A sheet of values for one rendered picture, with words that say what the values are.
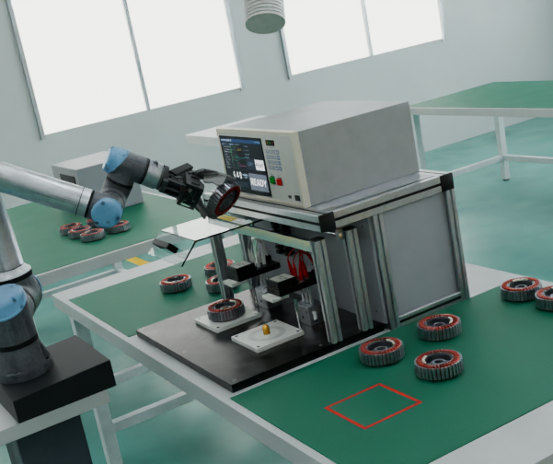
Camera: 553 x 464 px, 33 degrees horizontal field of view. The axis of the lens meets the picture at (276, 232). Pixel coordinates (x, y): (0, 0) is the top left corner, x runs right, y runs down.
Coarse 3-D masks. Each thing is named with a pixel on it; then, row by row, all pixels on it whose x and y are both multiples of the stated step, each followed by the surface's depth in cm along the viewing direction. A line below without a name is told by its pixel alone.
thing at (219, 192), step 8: (224, 184) 255; (232, 184) 256; (216, 192) 255; (224, 192) 254; (232, 192) 260; (216, 200) 254; (224, 200) 258; (232, 200) 262; (208, 208) 257; (216, 208) 255; (224, 208) 261; (216, 216) 260
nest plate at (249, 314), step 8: (248, 312) 273; (256, 312) 271; (200, 320) 274; (208, 320) 272; (232, 320) 268; (240, 320) 267; (248, 320) 269; (208, 328) 268; (216, 328) 265; (224, 328) 265
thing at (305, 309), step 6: (294, 306) 260; (300, 306) 257; (306, 306) 256; (312, 306) 255; (318, 306) 256; (300, 312) 258; (306, 312) 255; (318, 312) 256; (306, 318) 256; (312, 318) 255; (318, 318) 256; (312, 324) 255
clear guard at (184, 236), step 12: (240, 216) 269; (168, 228) 272; (180, 228) 269; (192, 228) 266; (204, 228) 263; (216, 228) 260; (228, 228) 257; (168, 240) 264; (180, 240) 258; (192, 240) 252; (156, 252) 266; (168, 252) 260; (180, 252) 254; (180, 264) 251
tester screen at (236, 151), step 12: (228, 144) 269; (240, 144) 262; (252, 144) 256; (228, 156) 271; (240, 156) 265; (252, 156) 258; (228, 168) 274; (240, 168) 267; (240, 180) 269; (264, 192) 258
